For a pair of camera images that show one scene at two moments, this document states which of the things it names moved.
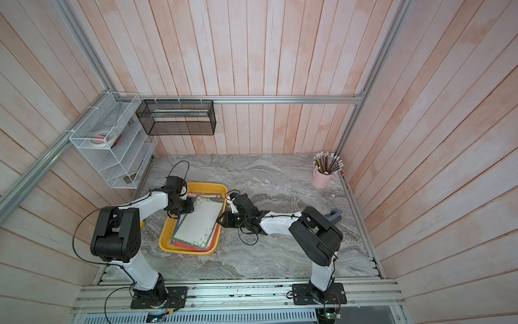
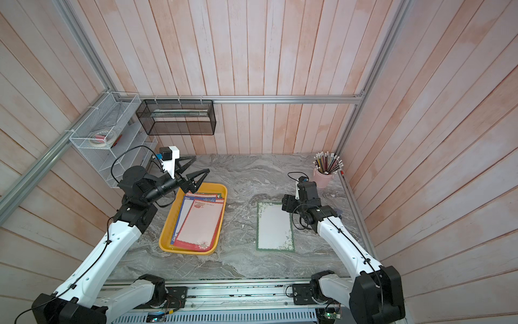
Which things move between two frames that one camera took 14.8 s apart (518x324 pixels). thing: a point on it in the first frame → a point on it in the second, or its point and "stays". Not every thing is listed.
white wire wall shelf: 112,137 stays
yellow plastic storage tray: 167,229 stays
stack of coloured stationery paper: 197,229 stays
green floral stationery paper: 197,228 → 274,227
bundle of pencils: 328,163 stays
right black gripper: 227,220 → 288,202
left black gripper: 189,208 → 190,185
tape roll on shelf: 102,138 stays
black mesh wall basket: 177,117 stays
